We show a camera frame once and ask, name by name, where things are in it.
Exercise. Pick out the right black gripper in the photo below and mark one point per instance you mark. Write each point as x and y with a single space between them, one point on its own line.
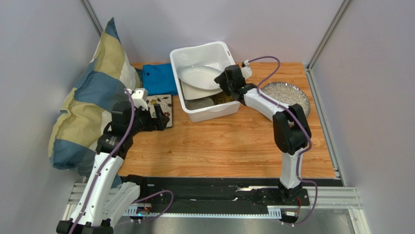
228 82

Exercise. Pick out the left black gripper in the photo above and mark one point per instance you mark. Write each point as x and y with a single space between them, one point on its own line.
158 124

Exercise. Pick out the yellow patterned round plate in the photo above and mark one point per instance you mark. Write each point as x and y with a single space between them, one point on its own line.
221 98

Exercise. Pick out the large white oval plate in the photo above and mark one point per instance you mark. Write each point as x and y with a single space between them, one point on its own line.
201 77

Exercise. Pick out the white plastic bin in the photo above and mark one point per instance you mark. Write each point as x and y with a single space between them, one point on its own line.
214 54

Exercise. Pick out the white rectangular plate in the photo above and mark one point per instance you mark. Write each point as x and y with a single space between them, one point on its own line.
191 92

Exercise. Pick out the grey speckled saucer plate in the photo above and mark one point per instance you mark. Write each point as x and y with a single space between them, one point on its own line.
199 103

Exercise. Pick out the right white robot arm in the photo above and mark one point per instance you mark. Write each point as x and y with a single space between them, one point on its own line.
291 131

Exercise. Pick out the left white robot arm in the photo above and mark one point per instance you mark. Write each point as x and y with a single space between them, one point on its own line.
95 212

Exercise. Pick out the floral square plate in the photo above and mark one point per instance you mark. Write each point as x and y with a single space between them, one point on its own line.
165 102

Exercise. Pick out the folded blue cloth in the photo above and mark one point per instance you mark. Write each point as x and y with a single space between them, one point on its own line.
159 79

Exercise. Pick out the speckled round ceramic plate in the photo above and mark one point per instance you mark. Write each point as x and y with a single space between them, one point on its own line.
289 94

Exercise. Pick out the blue and cream pillow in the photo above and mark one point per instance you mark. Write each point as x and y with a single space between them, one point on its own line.
87 109

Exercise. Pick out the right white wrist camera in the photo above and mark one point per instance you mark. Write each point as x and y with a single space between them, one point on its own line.
246 69

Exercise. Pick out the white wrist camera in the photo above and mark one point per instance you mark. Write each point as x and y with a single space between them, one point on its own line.
139 97
246 69

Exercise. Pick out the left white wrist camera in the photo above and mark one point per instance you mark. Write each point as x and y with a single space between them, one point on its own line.
139 97

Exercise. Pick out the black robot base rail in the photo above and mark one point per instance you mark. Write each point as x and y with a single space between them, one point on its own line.
217 196

